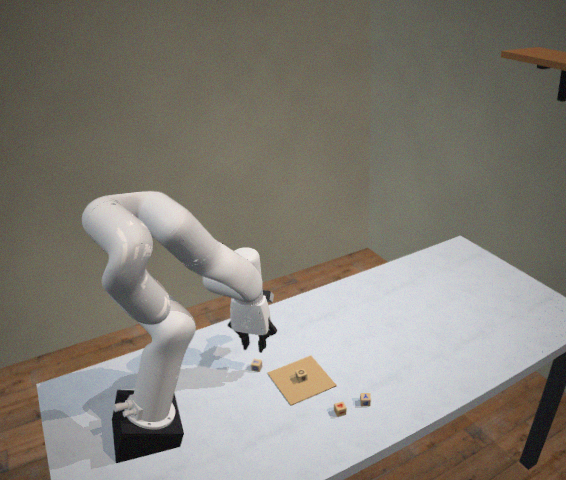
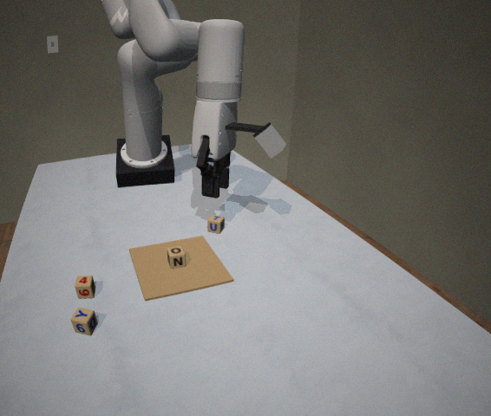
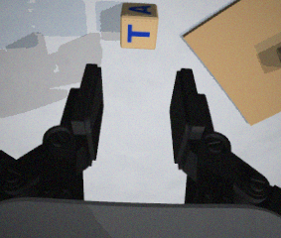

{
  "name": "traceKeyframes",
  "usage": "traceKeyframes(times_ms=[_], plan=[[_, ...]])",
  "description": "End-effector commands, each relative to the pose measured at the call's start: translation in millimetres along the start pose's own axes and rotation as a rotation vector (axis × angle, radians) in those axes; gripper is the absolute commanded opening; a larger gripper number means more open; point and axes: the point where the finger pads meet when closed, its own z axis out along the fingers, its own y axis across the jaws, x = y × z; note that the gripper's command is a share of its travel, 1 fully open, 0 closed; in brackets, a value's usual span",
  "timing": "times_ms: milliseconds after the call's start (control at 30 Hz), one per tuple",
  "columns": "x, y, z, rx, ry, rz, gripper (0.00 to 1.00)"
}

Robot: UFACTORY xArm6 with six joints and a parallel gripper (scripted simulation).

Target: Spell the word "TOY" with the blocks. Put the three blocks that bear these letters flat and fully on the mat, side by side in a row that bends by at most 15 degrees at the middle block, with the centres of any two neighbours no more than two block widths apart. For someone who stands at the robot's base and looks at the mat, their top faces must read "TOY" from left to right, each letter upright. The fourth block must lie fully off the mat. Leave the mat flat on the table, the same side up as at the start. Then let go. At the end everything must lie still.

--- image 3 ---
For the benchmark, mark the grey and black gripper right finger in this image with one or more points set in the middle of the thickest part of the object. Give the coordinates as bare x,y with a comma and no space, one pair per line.
216,174

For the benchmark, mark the tan square mat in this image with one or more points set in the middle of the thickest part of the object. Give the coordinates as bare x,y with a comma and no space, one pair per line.
238,45

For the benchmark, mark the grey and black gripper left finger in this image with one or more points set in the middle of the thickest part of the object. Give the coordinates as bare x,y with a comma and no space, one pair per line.
52,169

